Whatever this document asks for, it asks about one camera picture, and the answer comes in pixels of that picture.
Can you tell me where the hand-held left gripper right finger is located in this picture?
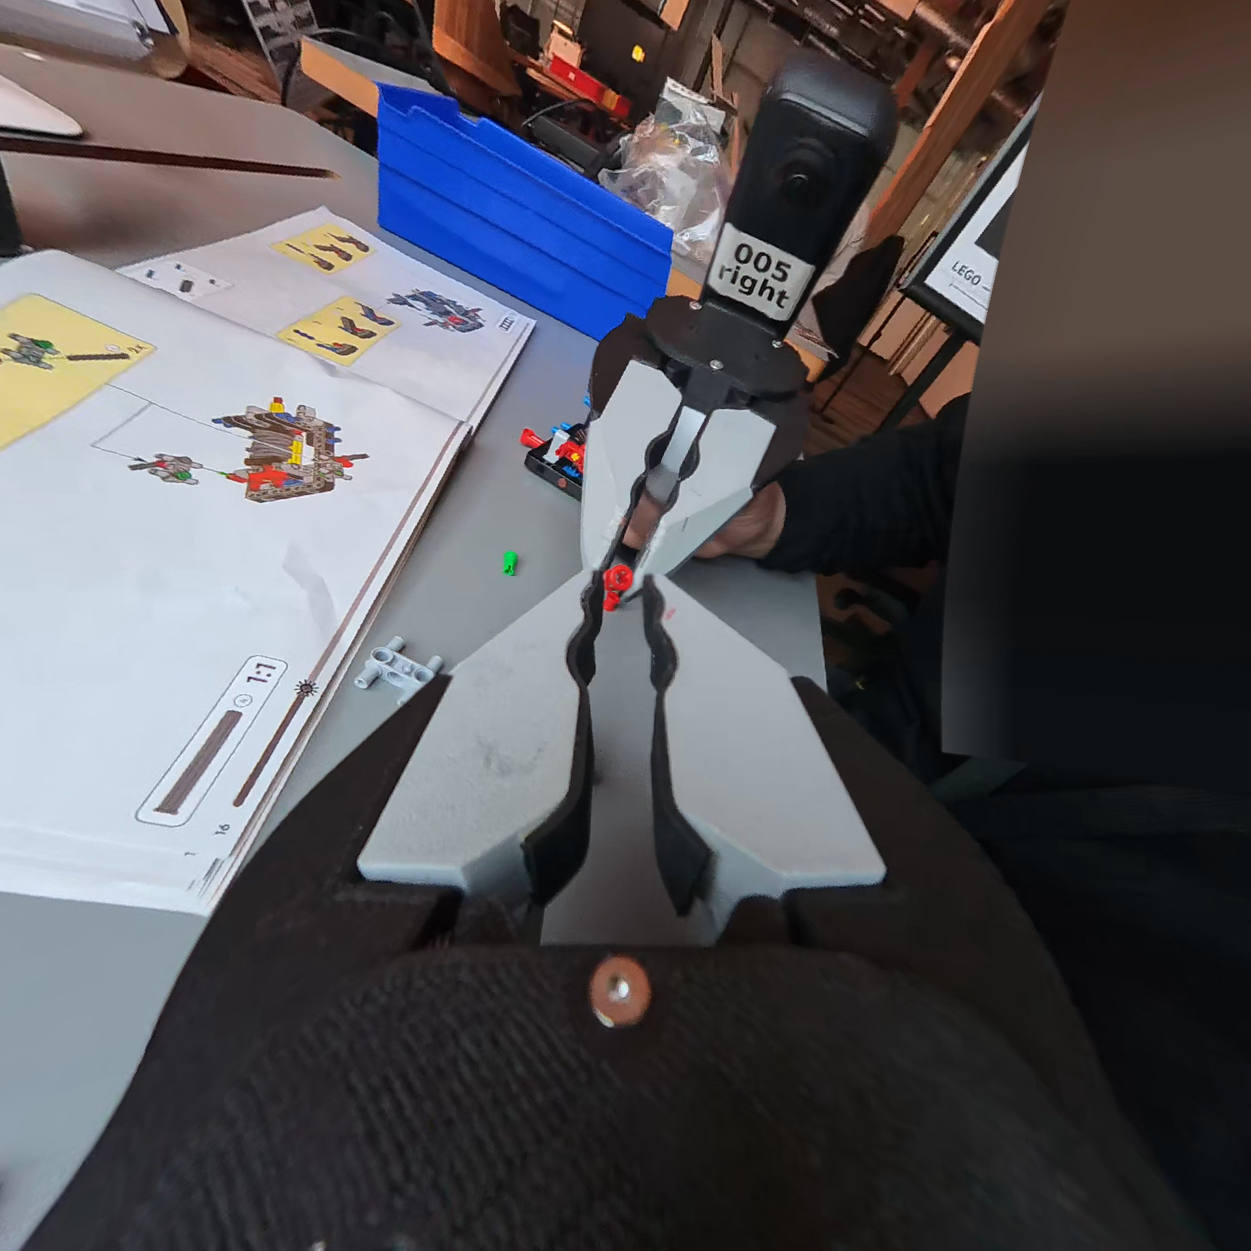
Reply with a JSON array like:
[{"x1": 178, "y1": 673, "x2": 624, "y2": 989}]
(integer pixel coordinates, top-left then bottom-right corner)
[{"x1": 639, "y1": 573, "x2": 888, "y2": 937}]

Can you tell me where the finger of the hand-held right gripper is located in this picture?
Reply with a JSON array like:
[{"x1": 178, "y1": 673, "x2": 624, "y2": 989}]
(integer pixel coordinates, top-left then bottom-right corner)
[
  {"x1": 634, "y1": 412, "x2": 781, "y2": 580},
  {"x1": 581, "y1": 360, "x2": 686, "y2": 574}
]

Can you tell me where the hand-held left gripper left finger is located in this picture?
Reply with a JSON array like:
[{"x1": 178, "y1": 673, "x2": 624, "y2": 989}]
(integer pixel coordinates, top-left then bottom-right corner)
[{"x1": 357, "y1": 571, "x2": 600, "y2": 909}]

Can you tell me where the person's right forearm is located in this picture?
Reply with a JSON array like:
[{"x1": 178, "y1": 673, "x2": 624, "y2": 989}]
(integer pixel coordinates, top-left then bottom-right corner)
[{"x1": 757, "y1": 395, "x2": 970, "y2": 578}]

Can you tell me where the black and red lego assembly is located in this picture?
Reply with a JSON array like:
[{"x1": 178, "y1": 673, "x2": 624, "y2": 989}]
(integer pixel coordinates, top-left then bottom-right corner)
[{"x1": 523, "y1": 419, "x2": 591, "y2": 502}]

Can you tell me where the light grey lego connector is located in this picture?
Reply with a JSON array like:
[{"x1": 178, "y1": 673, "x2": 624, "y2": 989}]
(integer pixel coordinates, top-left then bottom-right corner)
[{"x1": 357, "y1": 634, "x2": 447, "y2": 696}]

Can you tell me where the lego instruction booklet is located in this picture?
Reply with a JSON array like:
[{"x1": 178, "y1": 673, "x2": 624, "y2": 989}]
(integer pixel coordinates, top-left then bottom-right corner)
[{"x1": 0, "y1": 205, "x2": 538, "y2": 914}]

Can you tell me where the person's right hand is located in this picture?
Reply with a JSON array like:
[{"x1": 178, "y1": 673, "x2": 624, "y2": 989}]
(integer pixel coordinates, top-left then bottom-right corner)
[{"x1": 626, "y1": 483, "x2": 790, "y2": 560}]

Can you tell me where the clear plastic bag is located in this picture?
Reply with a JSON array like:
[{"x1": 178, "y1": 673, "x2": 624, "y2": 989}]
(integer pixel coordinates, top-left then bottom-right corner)
[{"x1": 598, "y1": 82, "x2": 757, "y2": 248}]

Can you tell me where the wooden beam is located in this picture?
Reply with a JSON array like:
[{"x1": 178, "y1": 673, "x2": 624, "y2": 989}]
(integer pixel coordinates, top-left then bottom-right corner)
[{"x1": 869, "y1": 0, "x2": 1056, "y2": 246}]

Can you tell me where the framed sign on stand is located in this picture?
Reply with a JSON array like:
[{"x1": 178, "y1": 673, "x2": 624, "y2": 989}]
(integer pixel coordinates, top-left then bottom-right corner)
[{"x1": 886, "y1": 93, "x2": 1044, "y2": 431}]

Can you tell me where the red toolbox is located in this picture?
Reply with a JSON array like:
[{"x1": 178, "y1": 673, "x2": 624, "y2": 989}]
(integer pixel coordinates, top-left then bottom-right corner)
[{"x1": 546, "y1": 50, "x2": 635, "y2": 113}]

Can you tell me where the blue plastic bin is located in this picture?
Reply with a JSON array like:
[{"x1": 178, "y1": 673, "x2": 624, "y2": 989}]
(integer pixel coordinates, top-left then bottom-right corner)
[{"x1": 376, "y1": 80, "x2": 677, "y2": 343}]

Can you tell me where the white monitor base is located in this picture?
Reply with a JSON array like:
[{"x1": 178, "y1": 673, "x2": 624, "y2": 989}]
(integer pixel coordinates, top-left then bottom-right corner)
[{"x1": 0, "y1": 72, "x2": 87, "y2": 138}]

